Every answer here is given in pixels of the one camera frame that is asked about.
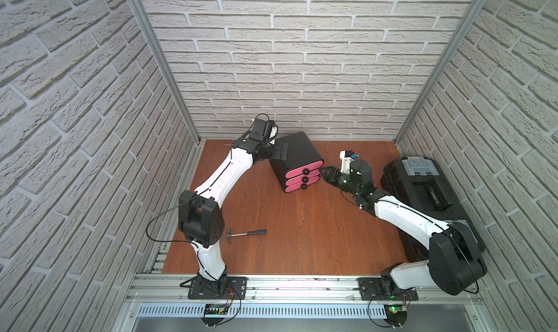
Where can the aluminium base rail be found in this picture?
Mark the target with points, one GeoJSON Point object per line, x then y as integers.
{"type": "Point", "coordinates": [281, 296]}

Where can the right controller board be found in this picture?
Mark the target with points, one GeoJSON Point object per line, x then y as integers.
{"type": "Point", "coordinates": [396, 315]}

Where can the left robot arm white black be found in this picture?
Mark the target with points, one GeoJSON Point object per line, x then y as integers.
{"type": "Point", "coordinates": [200, 212]}

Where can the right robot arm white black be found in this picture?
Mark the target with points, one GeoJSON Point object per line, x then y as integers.
{"type": "Point", "coordinates": [455, 261]}

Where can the right aluminium corner post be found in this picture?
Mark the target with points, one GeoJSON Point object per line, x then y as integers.
{"type": "Point", "coordinates": [446, 57]}

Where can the controller board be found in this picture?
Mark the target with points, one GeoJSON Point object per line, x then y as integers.
{"type": "Point", "coordinates": [215, 313]}
{"type": "Point", "coordinates": [396, 315]}

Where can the hammer black handle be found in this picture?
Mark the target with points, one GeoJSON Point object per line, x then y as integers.
{"type": "Point", "coordinates": [229, 234]}

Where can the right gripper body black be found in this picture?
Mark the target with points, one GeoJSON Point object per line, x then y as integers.
{"type": "Point", "coordinates": [346, 186]}

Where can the aluminium corner post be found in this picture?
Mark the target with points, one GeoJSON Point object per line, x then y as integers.
{"type": "Point", "coordinates": [446, 57]}
{"type": "Point", "coordinates": [153, 43]}

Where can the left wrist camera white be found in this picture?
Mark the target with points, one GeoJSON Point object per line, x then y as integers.
{"type": "Point", "coordinates": [263, 130]}

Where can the black drawer cabinet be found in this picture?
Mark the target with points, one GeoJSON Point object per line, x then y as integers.
{"type": "Point", "coordinates": [301, 152]}

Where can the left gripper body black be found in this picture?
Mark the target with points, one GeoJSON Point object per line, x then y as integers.
{"type": "Point", "coordinates": [270, 148]}

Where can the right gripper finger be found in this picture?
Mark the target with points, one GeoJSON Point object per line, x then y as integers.
{"type": "Point", "coordinates": [329, 172]}
{"type": "Point", "coordinates": [335, 180]}

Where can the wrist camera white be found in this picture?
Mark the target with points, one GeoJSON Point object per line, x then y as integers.
{"type": "Point", "coordinates": [263, 130]}
{"type": "Point", "coordinates": [347, 157]}

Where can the black toolbox grey latches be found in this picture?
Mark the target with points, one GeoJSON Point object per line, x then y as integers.
{"type": "Point", "coordinates": [419, 183]}

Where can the left aluminium corner post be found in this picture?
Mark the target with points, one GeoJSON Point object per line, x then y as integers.
{"type": "Point", "coordinates": [153, 43]}

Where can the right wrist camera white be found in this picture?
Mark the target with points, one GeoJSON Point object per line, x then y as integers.
{"type": "Point", "coordinates": [347, 157]}

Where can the left controller board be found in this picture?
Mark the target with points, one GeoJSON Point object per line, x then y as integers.
{"type": "Point", "coordinates": [215, 313]}

